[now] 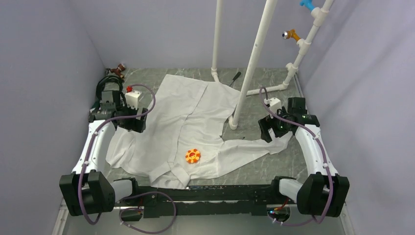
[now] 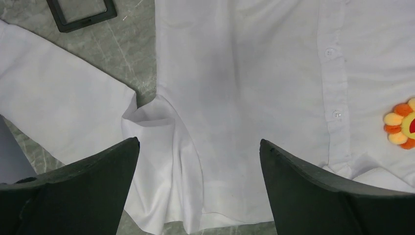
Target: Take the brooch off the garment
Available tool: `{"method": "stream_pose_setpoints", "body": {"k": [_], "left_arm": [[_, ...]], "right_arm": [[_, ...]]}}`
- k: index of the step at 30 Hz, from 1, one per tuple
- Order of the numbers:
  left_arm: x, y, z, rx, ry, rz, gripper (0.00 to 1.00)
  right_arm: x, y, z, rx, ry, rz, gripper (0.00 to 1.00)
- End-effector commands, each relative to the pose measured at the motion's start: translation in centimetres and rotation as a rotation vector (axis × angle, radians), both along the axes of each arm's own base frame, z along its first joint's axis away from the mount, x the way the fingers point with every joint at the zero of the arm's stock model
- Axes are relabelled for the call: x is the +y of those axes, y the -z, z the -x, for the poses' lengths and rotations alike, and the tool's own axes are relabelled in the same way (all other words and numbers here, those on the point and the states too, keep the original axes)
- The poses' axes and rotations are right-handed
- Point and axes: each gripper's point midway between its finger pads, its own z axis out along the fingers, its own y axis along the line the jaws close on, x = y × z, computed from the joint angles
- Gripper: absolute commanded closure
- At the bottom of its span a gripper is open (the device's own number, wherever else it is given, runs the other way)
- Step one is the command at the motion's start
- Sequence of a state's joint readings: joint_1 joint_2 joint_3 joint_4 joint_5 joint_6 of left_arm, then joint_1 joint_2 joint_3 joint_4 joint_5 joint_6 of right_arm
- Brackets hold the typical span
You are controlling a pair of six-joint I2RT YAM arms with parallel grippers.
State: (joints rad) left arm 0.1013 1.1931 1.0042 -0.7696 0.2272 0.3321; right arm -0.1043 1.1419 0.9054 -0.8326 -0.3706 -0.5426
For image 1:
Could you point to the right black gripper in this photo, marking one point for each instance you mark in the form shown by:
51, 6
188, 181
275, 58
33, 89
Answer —
266, 123

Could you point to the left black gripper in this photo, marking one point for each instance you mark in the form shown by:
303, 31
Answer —
135, 125

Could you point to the white button shirt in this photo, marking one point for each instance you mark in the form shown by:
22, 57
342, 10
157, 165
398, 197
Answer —
187, 114

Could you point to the orange yellow flower brooch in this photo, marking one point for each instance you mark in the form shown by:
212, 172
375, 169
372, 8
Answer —
192, 156

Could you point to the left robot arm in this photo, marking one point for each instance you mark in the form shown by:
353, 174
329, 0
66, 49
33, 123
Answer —
86, 190

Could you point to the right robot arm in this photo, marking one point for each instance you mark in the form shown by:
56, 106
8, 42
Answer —
324, 191

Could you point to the brown toy figure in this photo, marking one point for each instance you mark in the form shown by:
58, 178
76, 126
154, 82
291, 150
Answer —
118, 71

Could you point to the orange hook on rack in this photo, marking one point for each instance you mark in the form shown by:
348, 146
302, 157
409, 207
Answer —
291, 34

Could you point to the blue hook on rack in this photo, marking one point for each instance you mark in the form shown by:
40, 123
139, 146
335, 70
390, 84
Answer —
308, 4

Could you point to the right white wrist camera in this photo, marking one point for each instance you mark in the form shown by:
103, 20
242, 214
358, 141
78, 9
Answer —
274, 104

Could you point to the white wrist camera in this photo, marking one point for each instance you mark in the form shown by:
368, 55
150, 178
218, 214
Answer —
132, 98
274, 104

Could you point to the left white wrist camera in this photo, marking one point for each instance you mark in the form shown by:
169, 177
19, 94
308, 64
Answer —
132, 98

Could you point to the black handled screwdriver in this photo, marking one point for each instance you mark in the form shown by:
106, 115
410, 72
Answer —
235, 78

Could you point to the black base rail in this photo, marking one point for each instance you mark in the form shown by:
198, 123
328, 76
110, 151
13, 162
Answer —
255, 200

